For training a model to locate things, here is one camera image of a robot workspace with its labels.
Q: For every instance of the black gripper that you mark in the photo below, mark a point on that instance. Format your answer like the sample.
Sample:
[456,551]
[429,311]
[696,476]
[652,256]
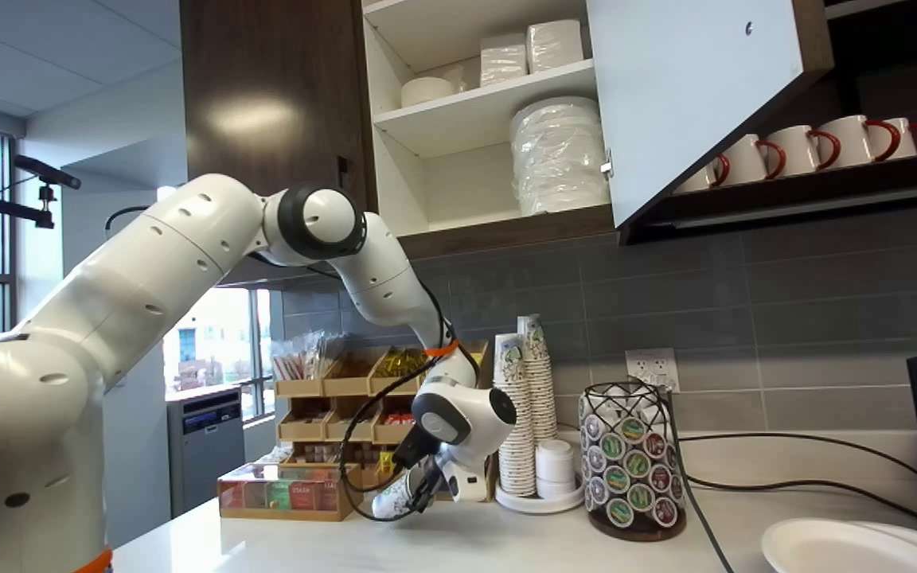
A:
[427,466]

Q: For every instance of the patterned paper cup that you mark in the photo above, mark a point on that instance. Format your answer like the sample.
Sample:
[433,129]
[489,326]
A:
[399,498]

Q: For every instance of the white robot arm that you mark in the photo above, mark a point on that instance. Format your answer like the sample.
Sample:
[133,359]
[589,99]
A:
[112,305]

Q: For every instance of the wooden tea organizer shelf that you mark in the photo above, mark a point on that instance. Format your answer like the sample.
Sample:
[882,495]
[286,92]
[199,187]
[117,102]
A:
[359,409]

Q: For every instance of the white round cup tray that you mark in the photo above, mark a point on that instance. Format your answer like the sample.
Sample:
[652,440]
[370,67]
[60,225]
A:
[538,503]

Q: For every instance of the wrapped plate stack on shelf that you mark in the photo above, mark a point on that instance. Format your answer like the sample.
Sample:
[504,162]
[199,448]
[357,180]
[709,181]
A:
[557,154]

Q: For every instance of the white bowl stack on shelf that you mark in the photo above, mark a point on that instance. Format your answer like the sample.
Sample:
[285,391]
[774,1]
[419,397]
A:
[427,90]

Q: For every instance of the white open cabinet door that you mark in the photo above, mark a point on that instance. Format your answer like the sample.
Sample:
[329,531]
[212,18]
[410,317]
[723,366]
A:
[686,76]

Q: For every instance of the white lid stack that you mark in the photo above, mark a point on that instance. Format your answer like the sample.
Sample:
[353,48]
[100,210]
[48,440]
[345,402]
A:
[556,470]

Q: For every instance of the wooden tea box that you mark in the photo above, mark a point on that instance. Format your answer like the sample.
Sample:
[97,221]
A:
[285,491]

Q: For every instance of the white napkin pack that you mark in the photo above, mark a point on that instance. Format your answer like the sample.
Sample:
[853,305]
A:
[556,43]
[501,58]

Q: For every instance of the white paper plate stack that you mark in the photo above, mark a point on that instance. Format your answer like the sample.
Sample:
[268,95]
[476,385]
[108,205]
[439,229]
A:
[830,545]

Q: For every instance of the wire coffee pod carousel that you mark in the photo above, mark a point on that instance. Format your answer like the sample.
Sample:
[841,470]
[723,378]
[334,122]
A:
[631,464]

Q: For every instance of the white wall outlet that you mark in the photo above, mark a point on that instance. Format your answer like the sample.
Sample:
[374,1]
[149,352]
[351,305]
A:
[652,366]

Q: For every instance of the dark wood wall cabinet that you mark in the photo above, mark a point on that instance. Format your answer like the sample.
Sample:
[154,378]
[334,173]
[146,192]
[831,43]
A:
[275,95]

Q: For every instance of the white red-handled mug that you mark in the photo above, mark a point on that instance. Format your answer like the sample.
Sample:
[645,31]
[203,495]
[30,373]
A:
[744,160]
[802,152]
[859,142]

